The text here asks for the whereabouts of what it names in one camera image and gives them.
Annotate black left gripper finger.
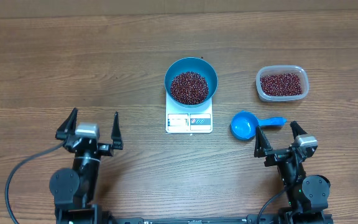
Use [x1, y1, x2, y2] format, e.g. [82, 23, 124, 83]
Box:
[111, 111, 124, 150]
[55, 108, 78, 140]

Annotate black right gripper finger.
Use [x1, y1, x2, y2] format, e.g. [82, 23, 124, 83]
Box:
[254, 126, 272, 157]
[290, 121, 307, 139]

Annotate blue plastic measuring scoop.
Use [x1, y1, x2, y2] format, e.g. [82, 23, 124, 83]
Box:
[231, 111, 287, 141]

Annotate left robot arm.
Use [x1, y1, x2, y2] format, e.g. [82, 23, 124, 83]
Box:
[49, 108, 124, 224]

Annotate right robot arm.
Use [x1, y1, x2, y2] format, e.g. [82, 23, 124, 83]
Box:
[254, 121, 333, 224]

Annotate white digital kitchen scale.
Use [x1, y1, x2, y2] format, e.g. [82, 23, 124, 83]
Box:
[165, 94, 213, 134]

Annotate red beans in bowl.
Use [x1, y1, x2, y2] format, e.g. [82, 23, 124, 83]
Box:
[170, 71, 209, 105]

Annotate teal metal bowl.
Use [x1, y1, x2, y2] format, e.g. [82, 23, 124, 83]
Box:
[164, 57, 218, 106]

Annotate red adzuki beans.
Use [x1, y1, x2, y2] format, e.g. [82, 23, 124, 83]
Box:
[260, 73, 303, 96]

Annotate clear plastic container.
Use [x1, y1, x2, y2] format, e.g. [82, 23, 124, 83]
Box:
[255, 65, 310, 102]

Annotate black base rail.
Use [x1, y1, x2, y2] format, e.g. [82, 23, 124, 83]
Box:
[54, 211, 334, 224]

